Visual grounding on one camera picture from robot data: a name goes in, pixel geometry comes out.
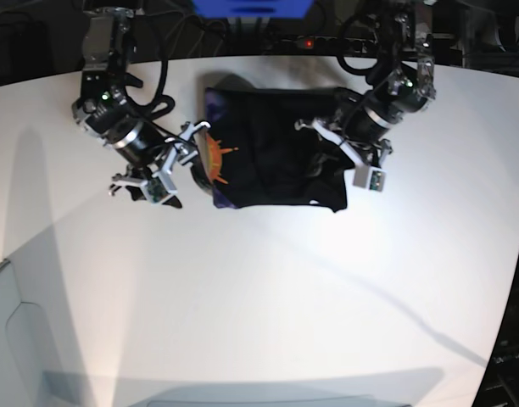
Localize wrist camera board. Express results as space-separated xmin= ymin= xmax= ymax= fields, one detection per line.
xmin=148 ymin=178 xmax=168 ymax=204
xmin=368 ymin=168 xmax=387 ymax=192

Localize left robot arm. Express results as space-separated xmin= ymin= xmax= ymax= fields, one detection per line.
xmin=294 ymin=1 xmax=436 ymax=192

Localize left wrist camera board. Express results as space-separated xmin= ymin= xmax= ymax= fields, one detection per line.
xmin=368 ymin=168 xmax=387 ymax=192

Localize black T-shirt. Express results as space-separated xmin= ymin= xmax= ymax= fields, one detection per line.
xmin=204 ymin=87 xmax=354 ymax=212

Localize black power strip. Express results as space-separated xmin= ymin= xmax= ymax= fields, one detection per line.
xmin=271 ymin=36 xmax=378 ymax=58

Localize blue box overhead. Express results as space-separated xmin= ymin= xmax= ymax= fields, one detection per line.
xmin=193 ymin=0 xmax=314 ymax=19

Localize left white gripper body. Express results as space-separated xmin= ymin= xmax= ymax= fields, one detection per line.
xmin=294 ymin=118 xmax=393 ymax=191

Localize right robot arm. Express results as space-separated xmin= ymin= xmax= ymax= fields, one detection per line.
xmin=71 ymin=1 xmax=210 ymax=209

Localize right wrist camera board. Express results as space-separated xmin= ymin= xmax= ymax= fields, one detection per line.
xmin=148 ymin=178 xmax=168 ymax=204

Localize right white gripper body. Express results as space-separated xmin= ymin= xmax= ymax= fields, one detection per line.
xmin=108 ymin=120 xmax=210 ymax=204

